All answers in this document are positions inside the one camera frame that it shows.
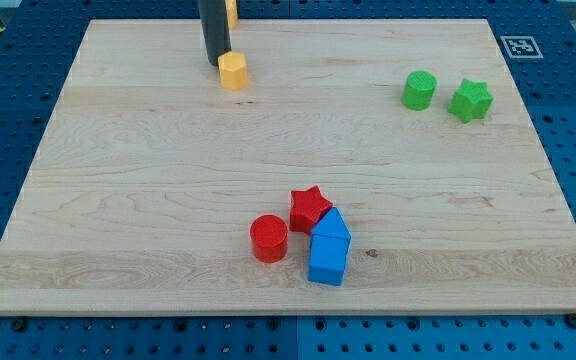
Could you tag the yellow block behind arm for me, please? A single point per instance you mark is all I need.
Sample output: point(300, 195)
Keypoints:
point(231, 7)

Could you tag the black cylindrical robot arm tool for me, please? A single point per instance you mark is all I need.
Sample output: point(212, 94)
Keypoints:
point(214, 21)

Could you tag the red star block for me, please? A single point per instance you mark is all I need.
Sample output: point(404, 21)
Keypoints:
point(307, 208)

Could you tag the red cylinder block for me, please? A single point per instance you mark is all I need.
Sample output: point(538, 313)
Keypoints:
point(269, 234)

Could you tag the blue triangle block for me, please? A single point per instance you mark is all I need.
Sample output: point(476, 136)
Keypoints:
point(332, 225)

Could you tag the wooden board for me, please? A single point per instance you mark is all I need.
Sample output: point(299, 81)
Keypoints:
point(149, 175)

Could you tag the blue cube block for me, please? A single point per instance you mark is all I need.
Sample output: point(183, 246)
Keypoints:
point(328, 259)

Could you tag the yellow hexagon block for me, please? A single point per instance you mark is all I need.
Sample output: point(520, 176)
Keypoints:
point(233, 70)

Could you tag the green cylinder block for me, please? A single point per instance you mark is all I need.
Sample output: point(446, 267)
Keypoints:
point(419, 90)

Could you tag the green star block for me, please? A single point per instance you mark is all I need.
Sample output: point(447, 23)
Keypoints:
point(472, 100)

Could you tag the white fiducial marker tag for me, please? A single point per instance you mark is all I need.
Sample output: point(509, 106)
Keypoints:
point(521, 47)

